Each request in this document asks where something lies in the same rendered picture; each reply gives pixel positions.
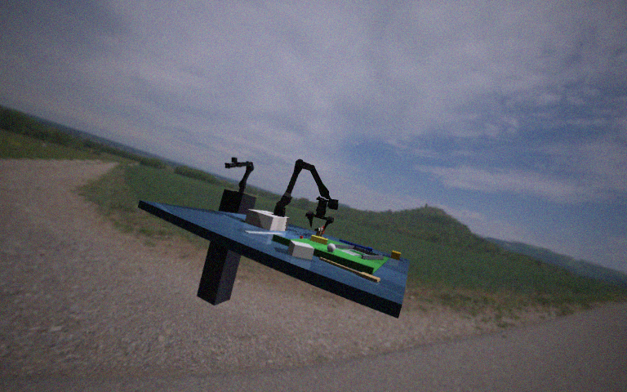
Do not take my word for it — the blue putter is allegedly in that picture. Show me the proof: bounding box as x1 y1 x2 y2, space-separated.
340 239 372 252

